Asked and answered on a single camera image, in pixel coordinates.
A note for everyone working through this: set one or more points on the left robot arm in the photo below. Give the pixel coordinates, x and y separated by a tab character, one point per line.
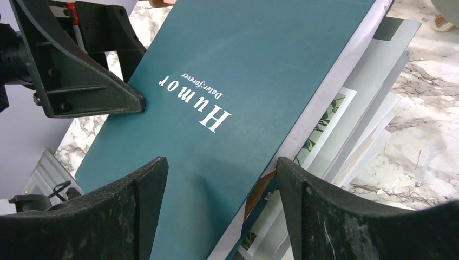
77	58

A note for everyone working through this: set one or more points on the teal Humor book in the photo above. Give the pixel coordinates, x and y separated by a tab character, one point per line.
230	86

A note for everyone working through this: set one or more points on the round cream drawer cabinet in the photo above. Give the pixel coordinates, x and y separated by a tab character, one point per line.
448	15

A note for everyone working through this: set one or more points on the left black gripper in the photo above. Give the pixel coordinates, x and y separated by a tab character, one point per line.
77	57

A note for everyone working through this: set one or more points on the bottom grey white book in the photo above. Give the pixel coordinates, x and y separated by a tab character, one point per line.
334	153

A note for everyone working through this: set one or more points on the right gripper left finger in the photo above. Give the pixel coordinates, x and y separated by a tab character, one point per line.
116	221

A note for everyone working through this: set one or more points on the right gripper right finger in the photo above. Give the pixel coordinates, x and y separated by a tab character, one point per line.
369	222

